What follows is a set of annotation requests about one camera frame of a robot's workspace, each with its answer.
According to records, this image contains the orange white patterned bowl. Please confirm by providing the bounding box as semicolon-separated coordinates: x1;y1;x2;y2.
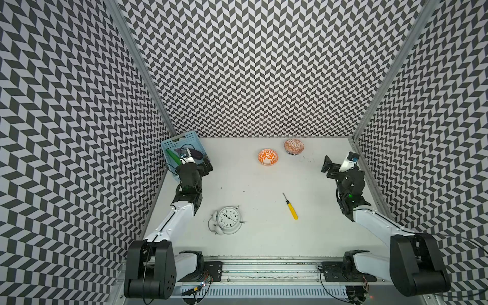
257;149;278;166

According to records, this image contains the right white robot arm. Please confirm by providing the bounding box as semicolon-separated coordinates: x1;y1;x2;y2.
321;152;451;297

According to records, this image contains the light blue perforated basket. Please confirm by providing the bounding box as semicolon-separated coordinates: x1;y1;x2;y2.
160;131;209;180

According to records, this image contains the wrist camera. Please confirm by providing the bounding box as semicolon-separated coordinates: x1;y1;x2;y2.
179;148;195;164
339;152;360;172

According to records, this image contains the green cucumber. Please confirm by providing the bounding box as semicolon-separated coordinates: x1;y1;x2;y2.
166;149;182;166

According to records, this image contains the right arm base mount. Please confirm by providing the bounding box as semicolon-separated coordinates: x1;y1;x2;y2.
318;261;377;283

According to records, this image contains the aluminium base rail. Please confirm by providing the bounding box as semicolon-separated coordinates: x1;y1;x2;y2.
110;256;443;305

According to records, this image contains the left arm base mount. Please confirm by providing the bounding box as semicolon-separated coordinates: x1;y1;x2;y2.
180;261;224;283

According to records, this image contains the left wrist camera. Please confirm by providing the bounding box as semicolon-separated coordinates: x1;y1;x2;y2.
179;148;195;164

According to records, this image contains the white twin-bell alarm clock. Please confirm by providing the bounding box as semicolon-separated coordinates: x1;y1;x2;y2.
207;206;245;236

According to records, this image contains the dark purple eggplant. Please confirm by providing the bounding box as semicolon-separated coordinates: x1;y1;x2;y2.
189;149;204;160

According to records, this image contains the yellow handled screwdriver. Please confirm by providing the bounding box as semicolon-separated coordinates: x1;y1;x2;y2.
283;193;299;220

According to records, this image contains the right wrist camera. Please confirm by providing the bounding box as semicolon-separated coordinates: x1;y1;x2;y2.
339;152;360;172

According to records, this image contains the overturned orange patterned bowl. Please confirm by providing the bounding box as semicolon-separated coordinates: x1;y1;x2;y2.
284;139;305;155

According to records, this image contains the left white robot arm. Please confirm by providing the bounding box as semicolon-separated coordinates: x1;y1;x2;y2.
123;157;213;304

